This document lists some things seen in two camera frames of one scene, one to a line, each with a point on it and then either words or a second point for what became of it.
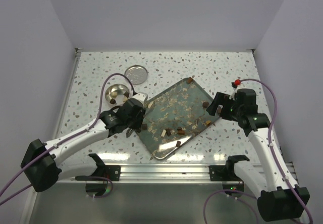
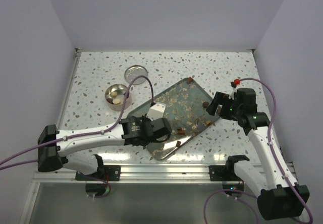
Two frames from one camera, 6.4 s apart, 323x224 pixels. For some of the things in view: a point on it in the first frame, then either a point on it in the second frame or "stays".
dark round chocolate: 126,94 stays
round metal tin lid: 137,74 stays
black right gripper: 220,98 stays
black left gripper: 137,125 to 145,119
